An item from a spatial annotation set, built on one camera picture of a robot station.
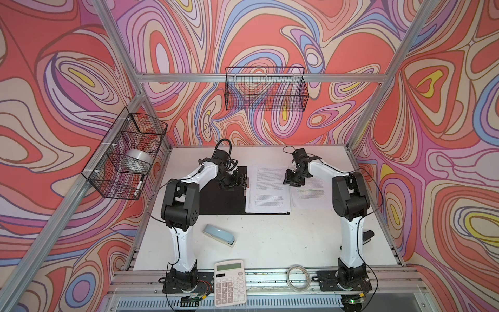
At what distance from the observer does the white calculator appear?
703 millimetres

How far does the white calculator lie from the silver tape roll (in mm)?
479

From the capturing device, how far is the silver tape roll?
0.70m

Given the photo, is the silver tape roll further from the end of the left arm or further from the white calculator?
the white calculator

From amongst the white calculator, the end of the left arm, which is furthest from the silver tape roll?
the white calculator
